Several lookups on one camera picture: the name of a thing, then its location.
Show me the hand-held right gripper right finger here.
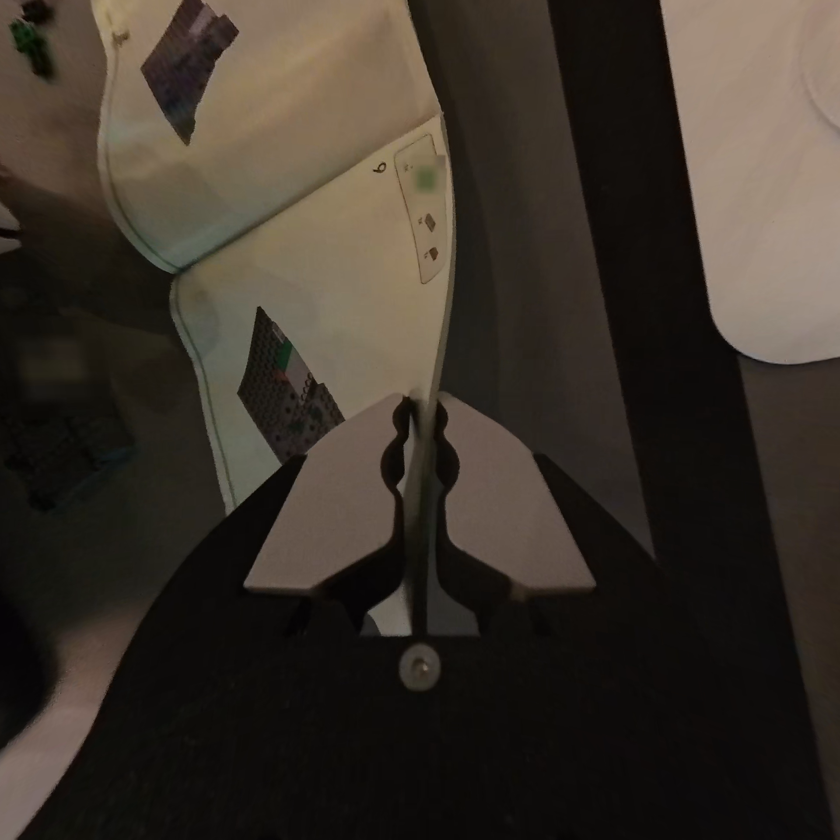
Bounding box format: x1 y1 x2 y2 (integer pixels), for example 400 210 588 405
435 392 597 601

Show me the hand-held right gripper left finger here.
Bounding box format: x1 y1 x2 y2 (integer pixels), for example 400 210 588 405
244 394 416 597

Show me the grey brick baseplate assembly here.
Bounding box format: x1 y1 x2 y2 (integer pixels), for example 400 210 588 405
0 407 139 513

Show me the brick instruction booklet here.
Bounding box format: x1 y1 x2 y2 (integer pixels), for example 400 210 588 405
92 0 457 637

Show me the black desk divider strip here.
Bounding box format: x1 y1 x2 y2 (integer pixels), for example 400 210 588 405
548 0 821 788

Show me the grey desk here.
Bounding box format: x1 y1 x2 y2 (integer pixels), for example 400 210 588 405
0 0 657 749

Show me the white stand base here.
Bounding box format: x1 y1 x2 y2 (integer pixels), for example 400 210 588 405
659 0 840 365

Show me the pile of small toy bricks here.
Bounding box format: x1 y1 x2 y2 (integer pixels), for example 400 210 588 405
7 0 60 83

